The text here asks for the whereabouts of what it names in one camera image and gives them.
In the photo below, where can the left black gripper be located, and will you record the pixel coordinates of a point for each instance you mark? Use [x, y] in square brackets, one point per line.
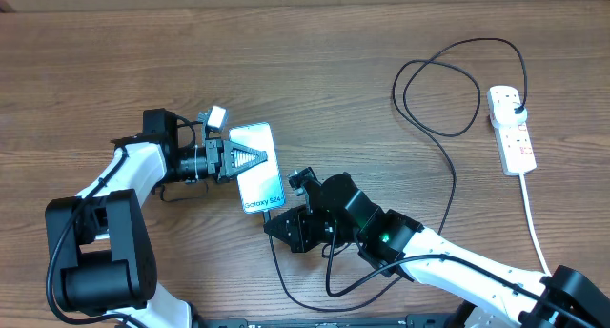
[217, 147]

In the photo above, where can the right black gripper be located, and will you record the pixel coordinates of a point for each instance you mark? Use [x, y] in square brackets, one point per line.
[302, 234]

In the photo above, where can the Samsung Galaxy smartphone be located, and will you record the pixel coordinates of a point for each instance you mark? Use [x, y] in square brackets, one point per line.
[260, 187]

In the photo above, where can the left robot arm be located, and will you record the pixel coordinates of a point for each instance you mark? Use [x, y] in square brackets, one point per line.
[102, 264]

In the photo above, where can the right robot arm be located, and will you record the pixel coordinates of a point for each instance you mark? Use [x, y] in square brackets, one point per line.
[336, 211]

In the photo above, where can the white charger plug adapter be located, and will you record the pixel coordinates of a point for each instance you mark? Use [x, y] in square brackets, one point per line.
[505, 115]

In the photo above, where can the white power strip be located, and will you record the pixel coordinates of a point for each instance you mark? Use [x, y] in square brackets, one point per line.
[514, 143]

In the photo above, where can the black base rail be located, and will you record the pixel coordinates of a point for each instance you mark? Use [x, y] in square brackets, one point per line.
[477, 318]

